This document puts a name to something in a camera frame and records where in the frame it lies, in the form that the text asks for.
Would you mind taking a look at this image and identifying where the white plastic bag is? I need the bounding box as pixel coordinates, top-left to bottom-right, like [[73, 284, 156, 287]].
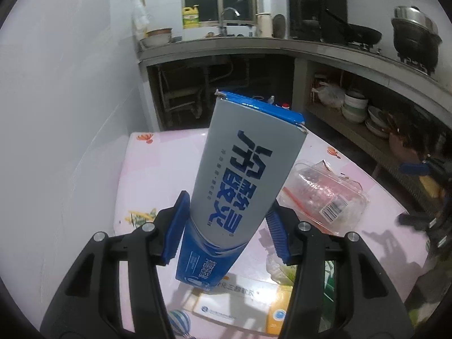
[[312, 83, 346, 108]]

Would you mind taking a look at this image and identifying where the metal basin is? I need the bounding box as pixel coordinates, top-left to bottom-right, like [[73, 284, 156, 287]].
[[145, 28, 173, 47]]

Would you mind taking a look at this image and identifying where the blue grey toothpaste box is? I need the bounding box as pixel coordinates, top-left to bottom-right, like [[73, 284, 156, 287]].
[[175, 90, 307, 292]]

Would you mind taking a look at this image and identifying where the black wok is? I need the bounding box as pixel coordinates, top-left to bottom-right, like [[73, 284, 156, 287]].
[[325, 7, 383, 46]]

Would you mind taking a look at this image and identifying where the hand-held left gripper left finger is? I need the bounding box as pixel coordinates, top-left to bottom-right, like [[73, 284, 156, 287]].
[[42, 190, 191, 339]]

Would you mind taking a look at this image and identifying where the yellow detergent bottle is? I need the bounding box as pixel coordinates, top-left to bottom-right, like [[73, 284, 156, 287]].
[[182, 5, 201, 29]]

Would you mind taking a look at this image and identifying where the black cabinet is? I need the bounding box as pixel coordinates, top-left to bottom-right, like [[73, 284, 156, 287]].
[[288, 0, 348, 41]]

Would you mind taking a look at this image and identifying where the white cylinder mug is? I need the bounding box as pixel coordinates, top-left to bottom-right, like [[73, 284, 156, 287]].
[[256, 12, 274, 38]]

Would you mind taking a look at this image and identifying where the stack of plates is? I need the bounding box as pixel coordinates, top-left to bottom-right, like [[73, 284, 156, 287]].
[[365, 106, 391, 138]]

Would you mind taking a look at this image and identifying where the yellow plastic bag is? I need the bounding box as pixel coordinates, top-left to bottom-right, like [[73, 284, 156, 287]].
[[420, 175, 442, 198]]

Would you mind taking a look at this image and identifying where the hanging plastic bag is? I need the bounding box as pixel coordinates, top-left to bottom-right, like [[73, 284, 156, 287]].
[[132, 0, 149, 36]]

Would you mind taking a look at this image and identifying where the green plastic drink bottle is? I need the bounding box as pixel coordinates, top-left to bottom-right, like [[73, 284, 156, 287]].
[[266, 251, 336, 329]]

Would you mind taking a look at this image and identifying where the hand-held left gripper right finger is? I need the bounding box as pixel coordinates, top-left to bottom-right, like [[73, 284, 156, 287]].
[[266, 208, 412, 339]]

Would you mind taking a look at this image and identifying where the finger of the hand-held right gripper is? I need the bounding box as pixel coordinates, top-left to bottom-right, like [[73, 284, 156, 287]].
[[398, 214, 436, 232], [397, 160, 433, 177]]

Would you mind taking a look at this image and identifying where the clear plastic container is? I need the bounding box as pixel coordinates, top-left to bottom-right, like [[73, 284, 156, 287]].
[[277, 160, 371, 234]]

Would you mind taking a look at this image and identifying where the stack of bowls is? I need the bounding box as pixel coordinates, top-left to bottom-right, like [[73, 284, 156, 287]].
[[342, 92, 370, 124]]

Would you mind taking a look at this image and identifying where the pink basin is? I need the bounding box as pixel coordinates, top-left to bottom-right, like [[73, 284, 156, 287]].
[[388, 134, 421, 159]]

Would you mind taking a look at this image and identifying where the concrete kitchen counter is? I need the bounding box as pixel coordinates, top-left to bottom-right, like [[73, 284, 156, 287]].
[[138, 35, 452, 114]]

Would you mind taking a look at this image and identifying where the grey woven shelf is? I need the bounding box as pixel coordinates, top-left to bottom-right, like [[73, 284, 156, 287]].
[[307, 102, 452, 212]]

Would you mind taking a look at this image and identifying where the metal faucet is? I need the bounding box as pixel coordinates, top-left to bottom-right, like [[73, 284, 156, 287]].
[[221, 7, 241, 36]]

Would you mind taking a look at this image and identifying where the yellow white medicine box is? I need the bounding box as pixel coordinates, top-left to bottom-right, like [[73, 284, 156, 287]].
[[185, 282, 294, 336]]

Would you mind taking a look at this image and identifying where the black cooking pot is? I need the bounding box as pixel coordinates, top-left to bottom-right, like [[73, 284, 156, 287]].
[[390, 6, 443, 75]]

